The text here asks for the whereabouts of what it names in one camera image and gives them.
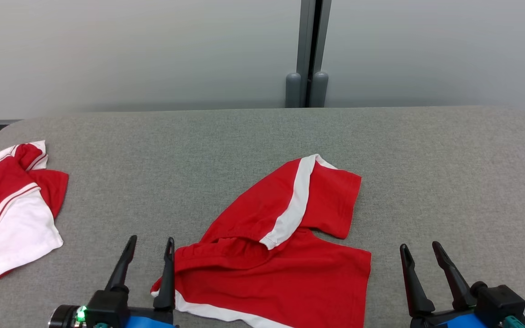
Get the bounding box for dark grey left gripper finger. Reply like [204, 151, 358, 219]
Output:
[153, 237, 175, 311]
[104, 235, 138, 293]

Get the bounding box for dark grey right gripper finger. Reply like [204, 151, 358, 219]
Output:
[399, 244, 435, 317]
[432, 241, 476, 311]

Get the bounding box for blue-topped left gripper body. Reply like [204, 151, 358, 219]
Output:
[124, 307, 179, 328]

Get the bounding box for blue-topped right gripper body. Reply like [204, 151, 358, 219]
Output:
[409, 307, 489, 328]

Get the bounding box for red and white basketball jersey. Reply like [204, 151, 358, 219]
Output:
[0, 140, 69, 290]

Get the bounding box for red shorts with white stripes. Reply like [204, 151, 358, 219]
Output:
[150, 154, 372, 328]

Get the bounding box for black cylinder with green light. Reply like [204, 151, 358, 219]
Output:
[48, 304, 88, 328]

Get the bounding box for grey rounded post foot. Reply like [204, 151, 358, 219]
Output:
[312, 71, 329, 108]
[285, 73, 302, 108]

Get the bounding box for grey partition post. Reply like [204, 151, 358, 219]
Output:
[295, 0, 332, 108]

